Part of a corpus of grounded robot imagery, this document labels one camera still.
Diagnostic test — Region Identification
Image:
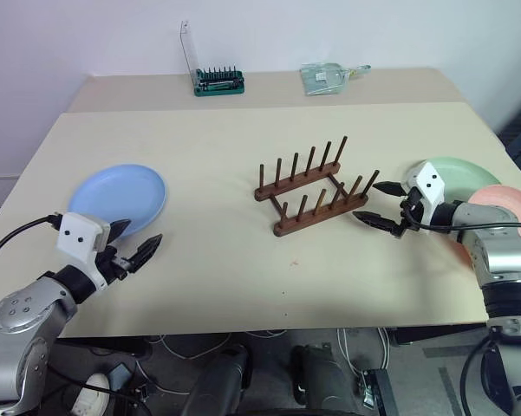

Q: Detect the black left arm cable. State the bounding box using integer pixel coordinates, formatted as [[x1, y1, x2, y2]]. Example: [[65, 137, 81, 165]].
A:
[[0, 213, 64, 281]]

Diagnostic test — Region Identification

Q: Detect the green screwdriver bit set case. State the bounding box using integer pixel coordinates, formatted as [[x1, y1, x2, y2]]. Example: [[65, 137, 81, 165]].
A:
[[179, 19, 247, 98]]

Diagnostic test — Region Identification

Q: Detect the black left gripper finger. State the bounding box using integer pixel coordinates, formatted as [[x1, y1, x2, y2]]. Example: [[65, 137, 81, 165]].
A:
[[107, 218, 134, 247], [126, 233, 165, 275]]

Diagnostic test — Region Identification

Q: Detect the white cable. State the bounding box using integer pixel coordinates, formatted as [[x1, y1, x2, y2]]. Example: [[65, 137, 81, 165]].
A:
[[336, 327, 394, 379], [158, 330, 229, 361]]

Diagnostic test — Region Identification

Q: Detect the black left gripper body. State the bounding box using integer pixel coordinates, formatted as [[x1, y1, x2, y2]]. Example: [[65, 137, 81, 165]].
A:
[[94, 244, 134, 283]]

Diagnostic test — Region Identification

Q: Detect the dark rounded robot leg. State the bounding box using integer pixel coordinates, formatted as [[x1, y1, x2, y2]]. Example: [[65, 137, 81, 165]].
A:
[[189, 346, 251, 416], [290, 341, 359, 416]]

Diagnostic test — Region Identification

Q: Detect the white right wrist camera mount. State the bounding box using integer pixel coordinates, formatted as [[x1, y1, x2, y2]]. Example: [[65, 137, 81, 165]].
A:
[[404, 159, 447, 236]]

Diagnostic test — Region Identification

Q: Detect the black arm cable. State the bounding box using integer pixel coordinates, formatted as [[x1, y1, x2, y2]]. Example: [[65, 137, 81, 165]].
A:
[[0, 213, 64, 281], [401, 199, 521, 233]]

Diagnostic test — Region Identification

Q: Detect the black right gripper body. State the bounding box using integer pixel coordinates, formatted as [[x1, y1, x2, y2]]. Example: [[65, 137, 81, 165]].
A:
[[394, 187, 428, 239]]

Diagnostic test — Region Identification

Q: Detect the green plate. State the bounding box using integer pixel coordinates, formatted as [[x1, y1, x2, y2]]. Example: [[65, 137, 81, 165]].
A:
[[401, 156, 504, 205]]

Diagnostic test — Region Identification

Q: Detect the wooden dish rack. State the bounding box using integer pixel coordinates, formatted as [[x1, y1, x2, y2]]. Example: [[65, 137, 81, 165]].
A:
[[253, 135, 381, 238]]

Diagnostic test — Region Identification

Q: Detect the blue plate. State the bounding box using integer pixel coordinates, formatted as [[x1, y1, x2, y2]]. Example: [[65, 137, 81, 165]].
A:
[[67, 162, 170, 239]]

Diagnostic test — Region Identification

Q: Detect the metal table leg bracket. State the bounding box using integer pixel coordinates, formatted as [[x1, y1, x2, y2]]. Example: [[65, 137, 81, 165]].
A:
[[357, 367, 394, 411]]

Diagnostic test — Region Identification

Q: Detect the black table frame bar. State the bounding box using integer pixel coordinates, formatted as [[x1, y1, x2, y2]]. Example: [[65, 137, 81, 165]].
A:
[[388, 322, 492, 347]]

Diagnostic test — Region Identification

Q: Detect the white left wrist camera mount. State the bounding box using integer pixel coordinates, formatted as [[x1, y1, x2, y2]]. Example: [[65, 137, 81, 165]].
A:
[[55, 211, 114, 290]]

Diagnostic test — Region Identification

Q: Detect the thin black shoulder cable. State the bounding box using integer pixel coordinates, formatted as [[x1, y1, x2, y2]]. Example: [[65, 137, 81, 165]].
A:
[[459, 329, 505, 416]]

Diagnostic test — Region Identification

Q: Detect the white power strip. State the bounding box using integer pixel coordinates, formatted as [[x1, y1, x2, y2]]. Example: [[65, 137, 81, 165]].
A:
[[70, 373, 112, 415]]

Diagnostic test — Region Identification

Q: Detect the clear plastic bag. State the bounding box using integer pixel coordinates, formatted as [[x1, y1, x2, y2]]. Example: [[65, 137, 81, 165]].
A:
[[299, 62, 373, 96]]

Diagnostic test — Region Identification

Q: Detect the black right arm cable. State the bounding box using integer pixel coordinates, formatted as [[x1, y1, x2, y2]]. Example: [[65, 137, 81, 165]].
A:
[[401, 199, 521, 233]]

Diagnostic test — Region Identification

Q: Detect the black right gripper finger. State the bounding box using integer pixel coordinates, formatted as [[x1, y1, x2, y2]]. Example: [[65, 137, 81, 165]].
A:
[[354, 211, 404, 237], [372, 180, 411, 198]]

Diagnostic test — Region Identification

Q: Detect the black power adapter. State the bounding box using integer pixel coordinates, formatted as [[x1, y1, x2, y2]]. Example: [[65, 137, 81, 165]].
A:
[[109, 363, 132, 392]]

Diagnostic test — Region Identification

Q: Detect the red plate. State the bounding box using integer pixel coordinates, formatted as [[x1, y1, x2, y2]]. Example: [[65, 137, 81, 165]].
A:
[[452, 184, 521, 270]]

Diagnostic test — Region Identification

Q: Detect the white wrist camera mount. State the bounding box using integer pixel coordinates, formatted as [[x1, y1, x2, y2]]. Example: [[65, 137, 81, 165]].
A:
[[404, 159, 447, 236], [55, 211, 114, 290]]

